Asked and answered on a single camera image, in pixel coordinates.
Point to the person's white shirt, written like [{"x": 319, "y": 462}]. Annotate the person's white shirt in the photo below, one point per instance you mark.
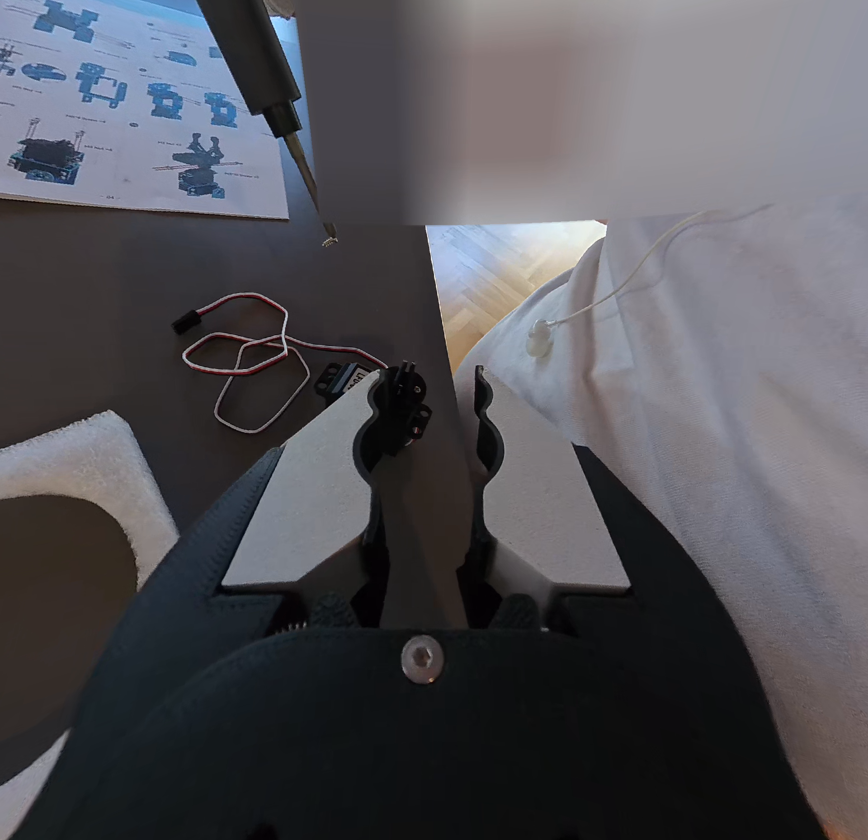
[{"x": 712, "y": 447}]

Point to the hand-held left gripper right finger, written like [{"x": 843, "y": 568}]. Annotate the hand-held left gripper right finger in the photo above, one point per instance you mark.
[{"x": 549, "y": 508}]

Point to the printed assembly instruction sheet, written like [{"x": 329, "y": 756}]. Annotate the printed assembly instruction sheet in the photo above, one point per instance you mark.
[{"x": 122, "y": 142}]

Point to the white foam packaging piece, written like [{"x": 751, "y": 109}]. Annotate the white foam packaging piece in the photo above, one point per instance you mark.
[{"x": 88, "y": 447}]

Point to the grey screwdriver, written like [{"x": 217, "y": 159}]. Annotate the grey screwdriver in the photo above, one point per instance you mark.
[{"x": 237, "y": 40}]

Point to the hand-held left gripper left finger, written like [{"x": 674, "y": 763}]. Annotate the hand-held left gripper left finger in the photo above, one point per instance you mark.
[{"x": 312, "y": 494}]

